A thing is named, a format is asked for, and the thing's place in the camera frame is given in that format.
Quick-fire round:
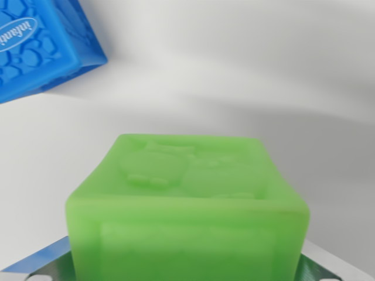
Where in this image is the blue embossed rubber cube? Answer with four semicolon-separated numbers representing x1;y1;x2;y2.
0;0;108;104

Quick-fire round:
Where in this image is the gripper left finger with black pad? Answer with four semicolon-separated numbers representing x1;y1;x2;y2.
0;235;77;281

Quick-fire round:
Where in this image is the green embossed rubber cube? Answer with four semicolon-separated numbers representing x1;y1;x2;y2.
64;133;311;281

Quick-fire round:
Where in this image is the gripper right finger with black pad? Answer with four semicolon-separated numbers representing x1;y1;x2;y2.
296;239;375;281

